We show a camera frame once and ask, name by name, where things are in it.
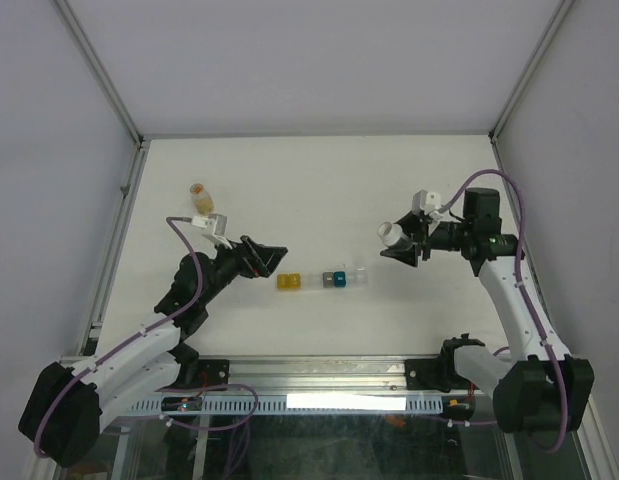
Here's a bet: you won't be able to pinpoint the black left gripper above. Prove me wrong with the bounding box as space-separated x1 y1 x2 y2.
199 234 286 306

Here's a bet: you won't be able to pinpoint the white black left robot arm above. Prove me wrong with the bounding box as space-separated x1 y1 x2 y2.
18 235 288 468

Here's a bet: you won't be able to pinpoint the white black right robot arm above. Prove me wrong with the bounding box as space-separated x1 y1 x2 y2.
377 188 594 433

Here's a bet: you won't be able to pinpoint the clear vial orange pills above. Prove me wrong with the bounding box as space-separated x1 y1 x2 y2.
190 183 215 216

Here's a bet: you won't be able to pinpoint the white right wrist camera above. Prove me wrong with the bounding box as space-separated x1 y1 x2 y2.
411 190 441 215

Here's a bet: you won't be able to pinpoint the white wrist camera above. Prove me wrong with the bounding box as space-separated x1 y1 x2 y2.
411 190 441 215
191 213 234 249

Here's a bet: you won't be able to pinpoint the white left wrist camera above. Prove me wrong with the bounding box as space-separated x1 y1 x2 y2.
191 213 234 249

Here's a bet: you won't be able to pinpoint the aluminium frame rail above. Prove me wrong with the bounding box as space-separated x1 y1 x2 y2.
200 355 435 394

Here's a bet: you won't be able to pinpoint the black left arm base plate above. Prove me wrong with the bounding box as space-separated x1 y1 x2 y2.
161 358 230 391

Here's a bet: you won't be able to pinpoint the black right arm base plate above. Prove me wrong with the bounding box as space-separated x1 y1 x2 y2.
404 357 470 393

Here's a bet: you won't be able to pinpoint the white slotted cable duct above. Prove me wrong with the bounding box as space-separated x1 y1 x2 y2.
126 393 443 417

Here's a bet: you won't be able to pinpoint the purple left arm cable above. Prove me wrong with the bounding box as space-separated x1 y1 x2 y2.
32 215 260 471

